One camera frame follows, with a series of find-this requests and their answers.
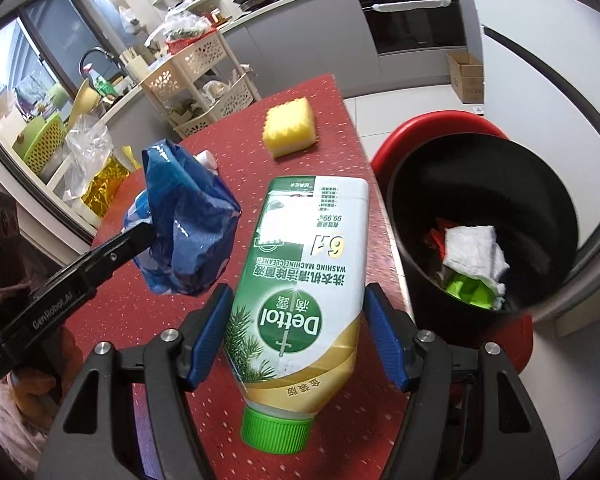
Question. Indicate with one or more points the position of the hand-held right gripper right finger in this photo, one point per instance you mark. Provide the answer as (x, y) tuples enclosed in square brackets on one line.
[(385, 330)]

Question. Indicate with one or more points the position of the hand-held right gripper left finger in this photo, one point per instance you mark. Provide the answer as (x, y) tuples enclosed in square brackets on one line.
[(207, 330)]

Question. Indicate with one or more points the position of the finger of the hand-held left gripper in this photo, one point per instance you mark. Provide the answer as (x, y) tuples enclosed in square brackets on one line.
[(135, 240)]

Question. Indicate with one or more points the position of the blue plastic bag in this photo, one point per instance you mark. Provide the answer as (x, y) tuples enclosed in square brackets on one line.
[(190, 220)]

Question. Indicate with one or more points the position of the green capped cleaner bottle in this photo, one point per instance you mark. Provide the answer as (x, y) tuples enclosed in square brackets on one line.
[(300, 280)]

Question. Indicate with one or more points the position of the white cloth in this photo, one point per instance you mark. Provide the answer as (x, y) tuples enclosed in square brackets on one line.
[(472, 252)]

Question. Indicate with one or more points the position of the black trash bin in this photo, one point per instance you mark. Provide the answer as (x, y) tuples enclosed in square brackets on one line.
[(530, 185)]

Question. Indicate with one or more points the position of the person's left forearm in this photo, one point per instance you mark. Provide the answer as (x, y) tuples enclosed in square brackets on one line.
[(10, 427)]

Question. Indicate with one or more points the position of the person's left hand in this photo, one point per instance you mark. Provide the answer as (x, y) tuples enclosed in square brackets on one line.
[(30, 390)]

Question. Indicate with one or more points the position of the gold foil bag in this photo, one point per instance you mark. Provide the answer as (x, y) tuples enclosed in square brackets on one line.
[(102, 190)]

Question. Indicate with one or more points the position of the clear plastic bag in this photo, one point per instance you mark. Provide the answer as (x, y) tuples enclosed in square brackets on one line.
[(87, 155)]

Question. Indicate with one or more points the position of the white plastic cap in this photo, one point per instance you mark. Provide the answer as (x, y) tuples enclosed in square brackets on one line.
[(207, 161)]

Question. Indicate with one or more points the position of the green perforated basket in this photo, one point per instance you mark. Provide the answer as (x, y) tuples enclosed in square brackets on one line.
[(40, 145)]

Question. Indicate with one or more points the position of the yellow plastic basin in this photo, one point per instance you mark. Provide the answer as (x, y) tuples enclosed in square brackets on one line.
[(82, 102)]

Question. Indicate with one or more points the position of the green spray bottle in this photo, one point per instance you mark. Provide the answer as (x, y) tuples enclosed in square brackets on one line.
[(100, 82)]

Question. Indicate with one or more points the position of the white utensil holder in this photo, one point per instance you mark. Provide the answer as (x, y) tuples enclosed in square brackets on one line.
[(135, 65)]

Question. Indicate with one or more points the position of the yellow sponge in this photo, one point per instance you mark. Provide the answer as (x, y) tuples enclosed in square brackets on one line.
[(287, 127)]

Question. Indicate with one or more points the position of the beige storage cart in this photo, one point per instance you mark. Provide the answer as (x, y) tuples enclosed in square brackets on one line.
[(200, 60)]

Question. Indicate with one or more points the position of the black kitchen faucet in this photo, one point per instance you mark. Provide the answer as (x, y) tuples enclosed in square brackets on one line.
[(92, 52)]

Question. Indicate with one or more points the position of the red plastic stool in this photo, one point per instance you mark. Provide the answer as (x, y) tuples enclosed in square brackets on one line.
[(430, 125)]

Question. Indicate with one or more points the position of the red basket with plastic bag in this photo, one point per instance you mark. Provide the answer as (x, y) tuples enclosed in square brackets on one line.
[(185, 35)]

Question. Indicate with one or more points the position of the kitchen window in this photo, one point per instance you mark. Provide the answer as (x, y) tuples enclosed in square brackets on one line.
[(45, 45)]

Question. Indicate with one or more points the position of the white hanging plastic bag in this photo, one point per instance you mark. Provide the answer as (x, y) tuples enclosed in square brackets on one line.
[(132, 21)]

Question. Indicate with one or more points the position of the grey base cabinets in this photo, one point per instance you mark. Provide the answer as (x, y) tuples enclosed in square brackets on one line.
[(305, 45)]

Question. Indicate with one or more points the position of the cardboard box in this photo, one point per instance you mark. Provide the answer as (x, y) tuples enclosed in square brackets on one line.
[(465, 77)]

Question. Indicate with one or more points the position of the white refrigerator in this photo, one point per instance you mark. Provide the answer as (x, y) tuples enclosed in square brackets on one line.
[(530, 85)]

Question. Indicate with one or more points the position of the black built-in oven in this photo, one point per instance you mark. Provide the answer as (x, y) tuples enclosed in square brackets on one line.
[(415, 30)]

